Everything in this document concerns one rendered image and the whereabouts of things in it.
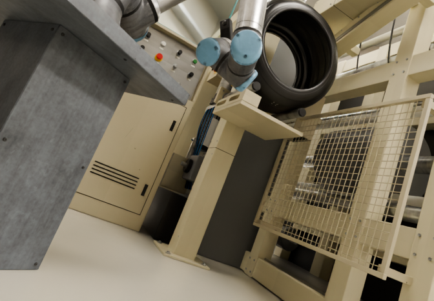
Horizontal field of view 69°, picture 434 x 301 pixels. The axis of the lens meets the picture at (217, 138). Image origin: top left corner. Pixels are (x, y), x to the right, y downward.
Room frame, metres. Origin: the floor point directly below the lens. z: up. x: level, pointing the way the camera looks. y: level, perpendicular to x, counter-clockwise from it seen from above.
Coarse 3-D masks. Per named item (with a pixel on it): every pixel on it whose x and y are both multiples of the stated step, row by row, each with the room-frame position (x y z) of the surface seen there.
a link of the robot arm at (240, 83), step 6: (228, 54) 0.98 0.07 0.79; (222, 60) 0.98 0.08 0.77; (216, 66) 1.00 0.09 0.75; (222, 66) 0.99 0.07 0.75; (222, 72) 1.00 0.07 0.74; (228, 72) 0.97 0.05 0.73; (252, 72) 0.96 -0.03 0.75; (228, 78) 1.00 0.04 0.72; (234, 78) 0.97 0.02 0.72; (240, 78) 0.96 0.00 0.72; (246, 78) 0.97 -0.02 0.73; (252, 78) 0.97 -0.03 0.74; (234, 84) 1.01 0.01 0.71; (240, 84) 0.99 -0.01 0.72; (246, 84) 0.98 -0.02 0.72; (240, 90) 1.01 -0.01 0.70
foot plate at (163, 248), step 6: (162, 246) 1.83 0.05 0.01; (162, 252) 1.70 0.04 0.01; (168, 252) 1.70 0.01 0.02; (174, 258) 1.69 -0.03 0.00; (180, 258) 1.70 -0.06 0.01; (186, 258) 1.76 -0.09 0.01; (198, 258) 1.91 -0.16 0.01; (192, 264) 1.72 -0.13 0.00; (198, 264) 1.74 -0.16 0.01; (204, 264) 1.77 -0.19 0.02
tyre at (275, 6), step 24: (288, 0) 1.39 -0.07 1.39; (264, 24) 1.36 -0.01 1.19; (288, 24) 1.66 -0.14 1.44; (312, 24) 1.57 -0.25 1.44; (264, 48) 1.37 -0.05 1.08; (312, 48) 1.69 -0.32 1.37; (336, 48) 1.50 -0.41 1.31; (264, 72) 1.39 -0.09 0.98; (312, 72) 1.74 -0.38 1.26; (264, 96) 1.47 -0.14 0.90; (288, 96) 1.45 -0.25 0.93; (312, 96) 1.49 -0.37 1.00
